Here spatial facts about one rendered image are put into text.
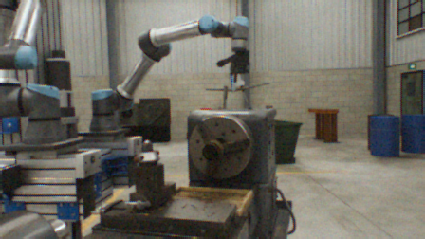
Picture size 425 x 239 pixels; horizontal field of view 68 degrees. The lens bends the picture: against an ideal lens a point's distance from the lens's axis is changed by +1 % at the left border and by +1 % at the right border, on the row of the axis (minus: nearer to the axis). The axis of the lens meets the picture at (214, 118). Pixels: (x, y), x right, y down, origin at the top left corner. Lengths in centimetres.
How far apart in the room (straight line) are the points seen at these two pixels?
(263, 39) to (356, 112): 442
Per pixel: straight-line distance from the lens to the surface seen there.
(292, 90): 1200
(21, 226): 54
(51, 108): 139
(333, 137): 1001
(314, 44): 1248
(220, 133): 152
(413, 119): 849
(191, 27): 153
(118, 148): 179
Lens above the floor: 130
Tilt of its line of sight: 3 degrees down
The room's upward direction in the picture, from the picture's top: 2 degrees counter-clockwise
